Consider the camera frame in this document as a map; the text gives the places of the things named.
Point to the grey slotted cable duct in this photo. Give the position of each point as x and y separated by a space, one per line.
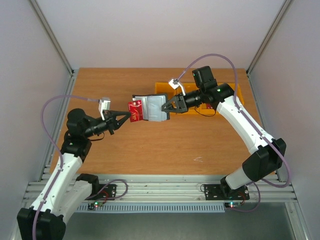
139 208

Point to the yellow bin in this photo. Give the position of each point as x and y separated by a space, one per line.
238 92
191 98
164 88
207 110

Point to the black leather card holder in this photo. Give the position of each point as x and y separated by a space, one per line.
152 106

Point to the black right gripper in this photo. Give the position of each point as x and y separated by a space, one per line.
181 103

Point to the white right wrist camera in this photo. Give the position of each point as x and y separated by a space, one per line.
175 84

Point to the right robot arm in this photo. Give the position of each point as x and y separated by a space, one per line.
266 152

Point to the aluminium frame post left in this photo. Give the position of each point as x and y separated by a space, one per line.
50 33

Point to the aluminium frame post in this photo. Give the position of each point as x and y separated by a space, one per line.
50 33
284 8

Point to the aluminium frame post right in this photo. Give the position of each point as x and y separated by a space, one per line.
284 8

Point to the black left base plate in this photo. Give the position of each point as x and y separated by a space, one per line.
108 192

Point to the red VIP card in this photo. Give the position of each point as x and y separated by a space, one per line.
136 108

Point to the red card in bin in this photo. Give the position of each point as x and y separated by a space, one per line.
209 106

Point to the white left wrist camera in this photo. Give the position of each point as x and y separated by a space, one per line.
104 105

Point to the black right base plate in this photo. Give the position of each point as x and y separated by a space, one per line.
213 192

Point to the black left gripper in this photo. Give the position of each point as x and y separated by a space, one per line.
111 121

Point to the aluminium rail base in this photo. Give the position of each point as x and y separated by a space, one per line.
159 188

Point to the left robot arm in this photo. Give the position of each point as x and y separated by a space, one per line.
48 215

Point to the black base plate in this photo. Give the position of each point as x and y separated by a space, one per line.
108 192
213 192

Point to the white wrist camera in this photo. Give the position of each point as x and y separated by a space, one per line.
175 84
104 105

